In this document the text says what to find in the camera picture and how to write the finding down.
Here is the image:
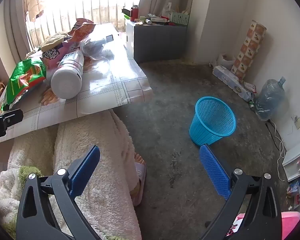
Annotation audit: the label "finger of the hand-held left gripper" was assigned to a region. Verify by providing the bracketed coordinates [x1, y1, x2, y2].
[0, 109, 24, 132]

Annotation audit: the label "white plastic bottle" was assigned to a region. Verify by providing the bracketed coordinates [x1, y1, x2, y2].
[51, 49, 85, 99]

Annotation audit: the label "person's foot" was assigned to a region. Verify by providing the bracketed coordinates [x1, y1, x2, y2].
[130, 152, 147, 198]

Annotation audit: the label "white cable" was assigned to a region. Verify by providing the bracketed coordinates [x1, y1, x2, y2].
[265, 120, 287, 183]

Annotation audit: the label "grey white cabinet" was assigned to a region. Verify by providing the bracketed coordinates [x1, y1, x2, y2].
[125, 20, 188, 63]

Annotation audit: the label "metal window railing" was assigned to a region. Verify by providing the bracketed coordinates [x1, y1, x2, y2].
[26, 0, 140, 50]

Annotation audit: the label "hanging quilted blanket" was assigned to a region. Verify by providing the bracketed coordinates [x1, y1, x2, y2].
[22, 0, 49, 22]

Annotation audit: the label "blue water jug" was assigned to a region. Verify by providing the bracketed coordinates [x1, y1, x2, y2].
[255, 77, 286, 122]

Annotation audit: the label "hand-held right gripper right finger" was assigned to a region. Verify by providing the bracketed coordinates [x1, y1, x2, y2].
[199, 144, 283, 240]

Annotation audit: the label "white basket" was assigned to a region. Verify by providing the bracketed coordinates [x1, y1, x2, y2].
[170, 12, 190, 26]

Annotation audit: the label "clear plastic bag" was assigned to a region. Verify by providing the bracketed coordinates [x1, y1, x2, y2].
[79, 33, 115, 60]

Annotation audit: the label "patterned gift box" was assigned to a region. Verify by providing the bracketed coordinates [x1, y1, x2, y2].
[230, 19, 267, 80]

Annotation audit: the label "toilet paper pack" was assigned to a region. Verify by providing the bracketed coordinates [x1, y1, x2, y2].
[212, 65, 254, 102]

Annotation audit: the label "pink white snack packet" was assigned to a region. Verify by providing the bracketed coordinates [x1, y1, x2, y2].
[41, 42, 80, 73]

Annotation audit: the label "pink slipper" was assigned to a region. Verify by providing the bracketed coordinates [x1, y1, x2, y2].
[129, 161, 147, 207]

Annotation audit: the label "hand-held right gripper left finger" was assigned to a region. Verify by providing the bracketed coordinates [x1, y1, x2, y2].
[16, 144, 102, 240]

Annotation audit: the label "white plastic bag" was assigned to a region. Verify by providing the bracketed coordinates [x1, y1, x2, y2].
[161, 3, 173, 18]
[216, 53, 237, 68]

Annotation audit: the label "crumpled plastic wrappers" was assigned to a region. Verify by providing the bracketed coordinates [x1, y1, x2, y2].
[286, 177, 300, 209]

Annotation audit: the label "red thermos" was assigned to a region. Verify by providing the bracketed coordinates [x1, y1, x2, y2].
[130, 5, 139, 22]

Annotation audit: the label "green snack bag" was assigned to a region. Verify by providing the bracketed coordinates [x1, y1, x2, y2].
[1, 57, 47, 112]

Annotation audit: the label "white small drawer unit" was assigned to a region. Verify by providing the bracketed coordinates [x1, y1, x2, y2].
[282, 137, 300, 182]

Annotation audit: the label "blue mesh wastebasket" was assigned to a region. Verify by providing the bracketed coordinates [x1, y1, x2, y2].
[189, 96, 237, 146]

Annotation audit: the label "orange snack bag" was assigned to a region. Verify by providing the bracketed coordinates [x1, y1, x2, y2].
[67, 18, 97, 43]

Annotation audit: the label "pink printed cloth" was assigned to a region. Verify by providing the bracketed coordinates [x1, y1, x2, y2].
[225, 211, 300, 240]

